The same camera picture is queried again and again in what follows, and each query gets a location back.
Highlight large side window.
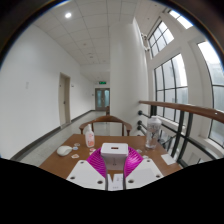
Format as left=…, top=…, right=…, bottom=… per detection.
left=197, top=40, right=224, bottom=148

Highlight white charger block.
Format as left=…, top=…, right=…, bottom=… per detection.
left=100, top=142, right=130, bottom=172

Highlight brown wooden chair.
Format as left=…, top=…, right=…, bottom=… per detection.
left=78, top=115, right=133, bottom=137

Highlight wooden-topped black railing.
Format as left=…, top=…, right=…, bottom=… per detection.
left=137, top=99, right=224, bottom=168

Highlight beige side door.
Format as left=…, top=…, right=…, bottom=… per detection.
left=58, top=72, right=72, bottom=127

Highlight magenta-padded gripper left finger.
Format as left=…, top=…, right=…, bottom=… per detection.
left=65, top=147, right=110, bottom=192

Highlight tall grid window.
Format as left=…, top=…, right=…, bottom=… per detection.
left=153, top=53, right=189, bottom=123

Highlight upper grid window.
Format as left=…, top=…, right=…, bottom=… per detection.
left=147, top=20, right=175, bottom=58

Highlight white computer mouse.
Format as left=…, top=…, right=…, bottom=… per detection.
left=56, top=145, right=73, bottom=157

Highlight orange-labelled sanitizer bottle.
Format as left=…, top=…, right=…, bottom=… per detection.
left=84, top=123, right=96, bottom=148

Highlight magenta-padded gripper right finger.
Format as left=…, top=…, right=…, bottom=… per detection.
left=123, top=146, right=165, bottom=191

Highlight white security cameras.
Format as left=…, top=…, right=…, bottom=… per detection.
left=141, top=32, right=151, bottom=53

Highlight glazed double door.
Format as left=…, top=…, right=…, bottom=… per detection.
left=94, top=87, right=111, bottom=112

